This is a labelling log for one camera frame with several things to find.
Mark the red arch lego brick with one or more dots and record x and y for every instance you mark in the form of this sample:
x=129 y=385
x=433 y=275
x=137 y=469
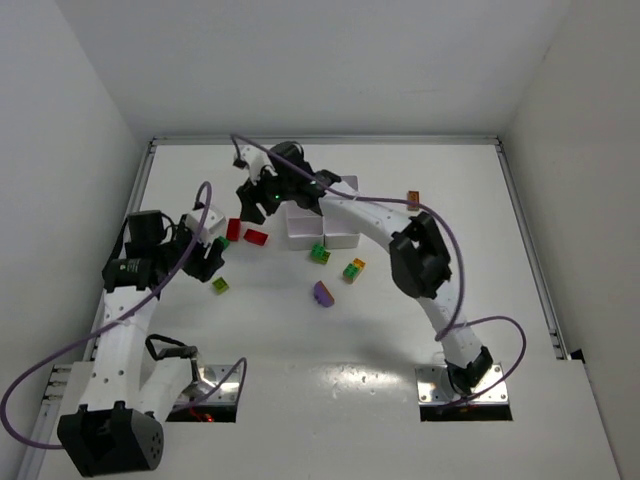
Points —
x=255 y=237

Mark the orange lego brick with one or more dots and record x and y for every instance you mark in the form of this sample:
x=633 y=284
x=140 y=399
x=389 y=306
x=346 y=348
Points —
x=413 y=200

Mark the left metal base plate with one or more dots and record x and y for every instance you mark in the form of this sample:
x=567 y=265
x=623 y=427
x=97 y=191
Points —
x=215 y=386

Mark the yellow-green lego brick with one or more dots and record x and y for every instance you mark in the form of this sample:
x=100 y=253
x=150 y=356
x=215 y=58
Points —
x=220 y=285

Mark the small green lego brick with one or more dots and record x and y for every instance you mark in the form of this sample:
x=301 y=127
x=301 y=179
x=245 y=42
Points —
x=223 y=242

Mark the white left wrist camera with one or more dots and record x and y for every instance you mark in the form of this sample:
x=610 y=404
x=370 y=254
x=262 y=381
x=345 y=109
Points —
x=205 y=221

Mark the white divided storage box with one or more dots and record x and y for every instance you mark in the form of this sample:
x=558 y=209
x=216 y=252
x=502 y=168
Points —
x=306 y=229

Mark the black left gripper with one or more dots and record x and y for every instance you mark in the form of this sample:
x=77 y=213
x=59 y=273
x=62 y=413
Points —
x=201 y=259

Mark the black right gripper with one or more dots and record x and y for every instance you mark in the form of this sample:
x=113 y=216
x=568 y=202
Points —
x=258 y=195

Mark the green and yellow lego stack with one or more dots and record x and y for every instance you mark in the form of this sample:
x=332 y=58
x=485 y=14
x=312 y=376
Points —
x=319 y=254

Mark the purple half-round lego piece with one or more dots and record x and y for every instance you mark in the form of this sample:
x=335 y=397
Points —
x=322 y=295

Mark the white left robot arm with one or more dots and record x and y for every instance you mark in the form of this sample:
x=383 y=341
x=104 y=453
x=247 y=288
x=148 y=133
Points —
x=133 y=388

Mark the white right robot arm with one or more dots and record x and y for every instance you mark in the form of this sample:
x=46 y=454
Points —
x=421 y=246

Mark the green orange lego stack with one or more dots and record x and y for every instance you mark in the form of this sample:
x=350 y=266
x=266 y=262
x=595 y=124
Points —
x=353 y=270

